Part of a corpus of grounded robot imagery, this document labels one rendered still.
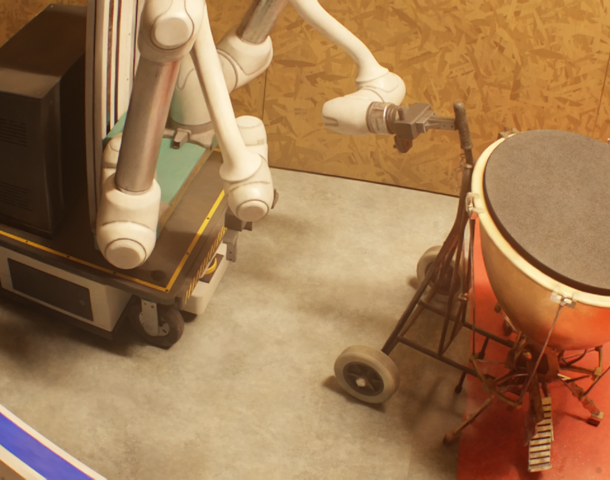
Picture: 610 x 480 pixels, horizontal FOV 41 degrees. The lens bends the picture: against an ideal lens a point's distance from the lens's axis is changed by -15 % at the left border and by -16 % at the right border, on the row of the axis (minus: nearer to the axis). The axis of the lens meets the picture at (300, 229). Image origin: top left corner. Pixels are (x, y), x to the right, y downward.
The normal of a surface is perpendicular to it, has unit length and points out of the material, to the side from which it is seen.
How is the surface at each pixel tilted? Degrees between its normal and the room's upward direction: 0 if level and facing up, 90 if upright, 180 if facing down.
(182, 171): 0
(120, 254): 96
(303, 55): 90
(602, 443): 0
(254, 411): 0
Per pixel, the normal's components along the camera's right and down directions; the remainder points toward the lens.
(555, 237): 0.08, -0.75
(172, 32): 0.15, 0.58
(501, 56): -0.14, 0.64
